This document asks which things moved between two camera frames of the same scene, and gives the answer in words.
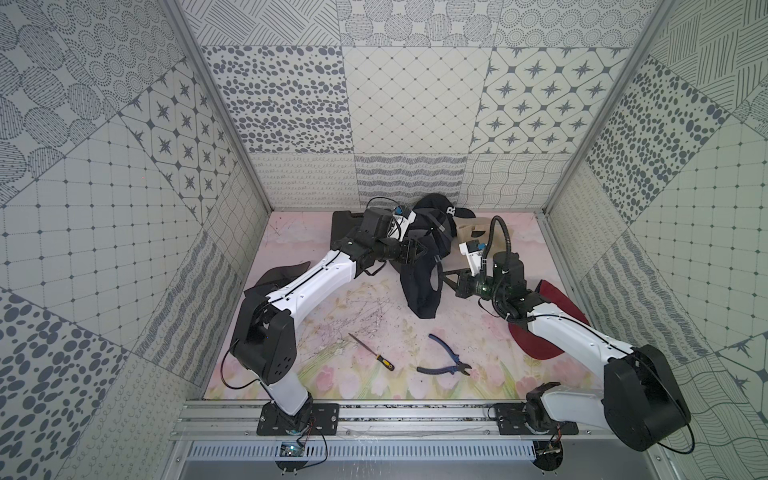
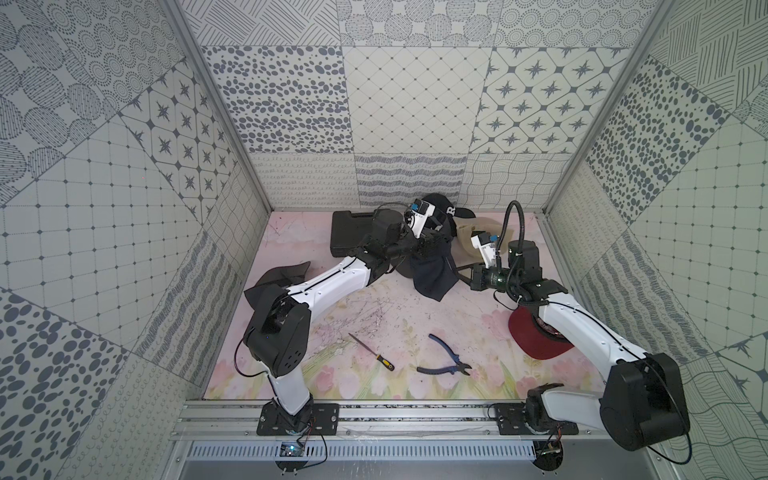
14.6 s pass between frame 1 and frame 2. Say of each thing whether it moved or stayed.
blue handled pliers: stayed
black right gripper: moved
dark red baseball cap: stayed
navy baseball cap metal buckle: moved
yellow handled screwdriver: stayed
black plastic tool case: stayed
